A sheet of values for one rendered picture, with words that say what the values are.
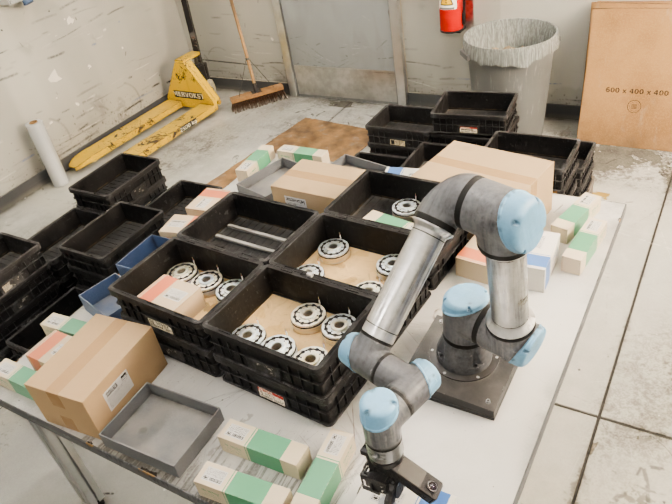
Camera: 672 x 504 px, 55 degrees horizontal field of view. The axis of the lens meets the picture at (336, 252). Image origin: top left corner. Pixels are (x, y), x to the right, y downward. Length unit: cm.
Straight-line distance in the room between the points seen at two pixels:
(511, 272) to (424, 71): 365
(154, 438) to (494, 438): 90
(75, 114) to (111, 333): 352
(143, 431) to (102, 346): 28
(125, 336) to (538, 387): 117
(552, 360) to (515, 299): 45
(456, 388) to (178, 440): 76
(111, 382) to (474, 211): 112
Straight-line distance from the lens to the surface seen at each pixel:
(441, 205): 133
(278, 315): 191
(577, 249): 218
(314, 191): 239
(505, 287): 143
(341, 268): 203
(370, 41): 502
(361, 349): 135
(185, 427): 187
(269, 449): 168
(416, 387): 129
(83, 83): 542
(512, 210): 126
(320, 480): 159
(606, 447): 261
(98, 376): 190
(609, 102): 436
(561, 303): 206
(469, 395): 174
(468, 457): 167
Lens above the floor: 206
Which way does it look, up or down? 36 degrees down
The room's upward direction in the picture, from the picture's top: 11 degrees counter-clockwise
